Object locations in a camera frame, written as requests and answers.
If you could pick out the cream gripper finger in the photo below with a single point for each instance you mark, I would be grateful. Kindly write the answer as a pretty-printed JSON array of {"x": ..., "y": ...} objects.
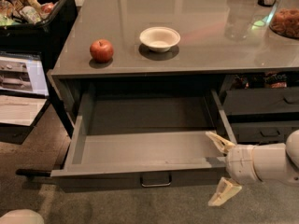
[
  {"x": 223, "y": 145},
  {"x": 226, "y": 189}
]

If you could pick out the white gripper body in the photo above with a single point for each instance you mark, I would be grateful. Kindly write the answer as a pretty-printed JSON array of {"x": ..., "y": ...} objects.
[{"x": 240, "y": 163}]

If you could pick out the white robot base corner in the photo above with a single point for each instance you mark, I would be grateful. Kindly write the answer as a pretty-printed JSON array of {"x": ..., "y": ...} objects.
[{"x": 22, "y": 216}]

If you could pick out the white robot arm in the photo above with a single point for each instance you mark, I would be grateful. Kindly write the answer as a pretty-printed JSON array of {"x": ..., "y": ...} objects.
[{"x": 278, "y": 162}]

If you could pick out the chip bags in drawer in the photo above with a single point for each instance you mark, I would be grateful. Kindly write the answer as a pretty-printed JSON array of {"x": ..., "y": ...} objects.
[{"x": 271, "y": 80}]

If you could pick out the grey drawer cabinet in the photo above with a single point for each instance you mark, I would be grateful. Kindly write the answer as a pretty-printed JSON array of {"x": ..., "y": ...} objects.
[{"x": 163, "y": 92}]

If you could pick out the white paper bowl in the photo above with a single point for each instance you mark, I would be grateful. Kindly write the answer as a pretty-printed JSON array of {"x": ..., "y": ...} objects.
[{"x": 159, "y": 39}]

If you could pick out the glass jar with snacks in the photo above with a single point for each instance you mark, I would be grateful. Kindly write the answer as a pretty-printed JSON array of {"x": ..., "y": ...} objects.
[{"x": 285, "y": 20}]

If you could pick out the red apple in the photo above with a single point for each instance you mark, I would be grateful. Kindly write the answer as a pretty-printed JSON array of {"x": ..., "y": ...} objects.
[{"x": 101, "y": 50}]

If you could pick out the black table leg foot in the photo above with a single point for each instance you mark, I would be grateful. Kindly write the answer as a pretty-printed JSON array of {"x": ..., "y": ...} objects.
[{"x": 33, "y": 172}]

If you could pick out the black storage bin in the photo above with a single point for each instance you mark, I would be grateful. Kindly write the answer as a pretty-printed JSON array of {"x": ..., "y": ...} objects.
[{"x": 45, "y": 38}]

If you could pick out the snack bags in bin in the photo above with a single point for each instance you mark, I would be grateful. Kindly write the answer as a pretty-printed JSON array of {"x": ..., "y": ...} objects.
[{"x": 15, "y": 12}]

